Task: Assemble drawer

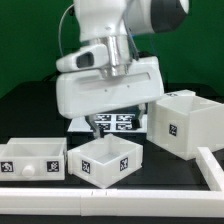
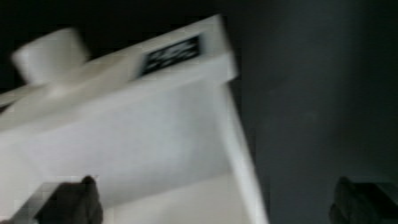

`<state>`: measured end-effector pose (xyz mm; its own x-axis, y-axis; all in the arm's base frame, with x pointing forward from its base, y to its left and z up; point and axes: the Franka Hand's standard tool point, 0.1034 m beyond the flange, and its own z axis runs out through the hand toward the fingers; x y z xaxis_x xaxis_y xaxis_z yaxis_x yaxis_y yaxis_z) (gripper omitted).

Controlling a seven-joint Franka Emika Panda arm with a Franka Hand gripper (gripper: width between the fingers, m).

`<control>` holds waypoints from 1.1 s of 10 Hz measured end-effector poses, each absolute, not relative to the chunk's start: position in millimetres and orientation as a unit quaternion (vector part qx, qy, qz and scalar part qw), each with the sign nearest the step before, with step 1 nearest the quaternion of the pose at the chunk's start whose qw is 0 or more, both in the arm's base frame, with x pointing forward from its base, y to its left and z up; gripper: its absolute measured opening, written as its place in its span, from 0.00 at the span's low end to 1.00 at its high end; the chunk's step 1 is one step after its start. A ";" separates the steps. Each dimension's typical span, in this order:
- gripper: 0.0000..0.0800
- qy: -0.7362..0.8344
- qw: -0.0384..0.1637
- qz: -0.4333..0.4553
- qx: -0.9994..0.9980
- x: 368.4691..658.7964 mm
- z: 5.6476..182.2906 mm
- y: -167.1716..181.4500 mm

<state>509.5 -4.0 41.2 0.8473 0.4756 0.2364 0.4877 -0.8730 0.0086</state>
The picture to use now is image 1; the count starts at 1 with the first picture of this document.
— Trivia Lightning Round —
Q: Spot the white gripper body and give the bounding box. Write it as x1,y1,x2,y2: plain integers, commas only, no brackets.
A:
56,56,164,119

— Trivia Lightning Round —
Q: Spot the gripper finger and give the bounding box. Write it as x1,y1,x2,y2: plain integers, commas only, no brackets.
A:
131,103,146,130
85,115,104,139

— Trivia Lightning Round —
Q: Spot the white drawer with knob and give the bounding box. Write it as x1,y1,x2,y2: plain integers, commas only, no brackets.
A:
0,138,67,181

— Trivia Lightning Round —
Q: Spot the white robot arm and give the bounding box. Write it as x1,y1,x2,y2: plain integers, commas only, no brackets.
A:
56,0,189,138

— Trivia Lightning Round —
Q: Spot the white drawer cabinet box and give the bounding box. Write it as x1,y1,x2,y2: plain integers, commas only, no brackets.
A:
147,90,224,160

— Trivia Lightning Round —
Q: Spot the white fiducial marker sheet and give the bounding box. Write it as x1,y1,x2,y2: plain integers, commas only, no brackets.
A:
68,113,147,133

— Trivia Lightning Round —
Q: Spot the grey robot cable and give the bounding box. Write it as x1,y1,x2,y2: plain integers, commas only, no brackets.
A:
58,3,76,59

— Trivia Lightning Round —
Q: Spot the white front rail barrier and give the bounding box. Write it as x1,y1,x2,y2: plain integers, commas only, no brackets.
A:
0,188,224,218

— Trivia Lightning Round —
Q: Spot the white rail barrier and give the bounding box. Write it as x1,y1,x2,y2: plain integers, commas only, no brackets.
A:
196,147,224,192
0,188,224,218

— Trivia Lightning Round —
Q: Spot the white right rail barrier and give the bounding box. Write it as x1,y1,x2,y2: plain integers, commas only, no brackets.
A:
196,147,224,192

